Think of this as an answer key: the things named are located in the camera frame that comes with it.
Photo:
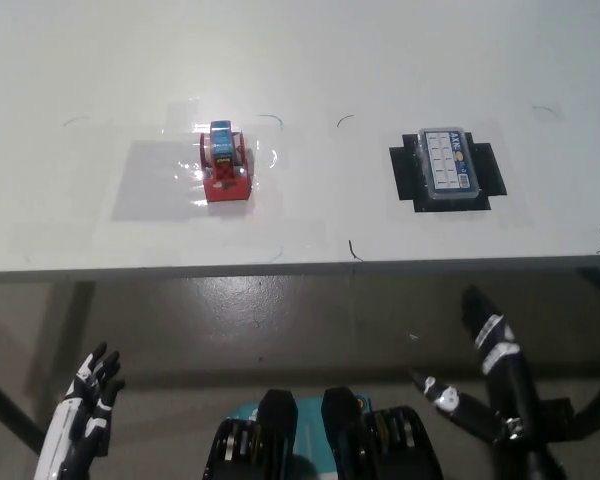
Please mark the grey table leg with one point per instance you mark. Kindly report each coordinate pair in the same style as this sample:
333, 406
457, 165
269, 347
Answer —
60, 330

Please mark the red tape dispenser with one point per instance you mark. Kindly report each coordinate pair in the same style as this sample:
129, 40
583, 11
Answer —
225, 165

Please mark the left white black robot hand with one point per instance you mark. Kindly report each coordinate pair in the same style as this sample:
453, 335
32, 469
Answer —
70, 420

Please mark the black cross-shaped mat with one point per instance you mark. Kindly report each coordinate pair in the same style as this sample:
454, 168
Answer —
487, 170

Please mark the clear plastic screw box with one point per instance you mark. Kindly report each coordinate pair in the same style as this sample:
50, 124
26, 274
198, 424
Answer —
449, 165

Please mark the black table frame foot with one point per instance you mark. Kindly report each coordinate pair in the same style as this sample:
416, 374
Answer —
580, 417

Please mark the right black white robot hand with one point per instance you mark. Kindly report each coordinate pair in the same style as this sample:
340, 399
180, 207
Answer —
505, 370

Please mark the black diagonal table brace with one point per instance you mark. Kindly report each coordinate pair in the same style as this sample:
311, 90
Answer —
7, 407

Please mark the black teal robot torso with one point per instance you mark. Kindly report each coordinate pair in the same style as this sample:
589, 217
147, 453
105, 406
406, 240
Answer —
325, 440

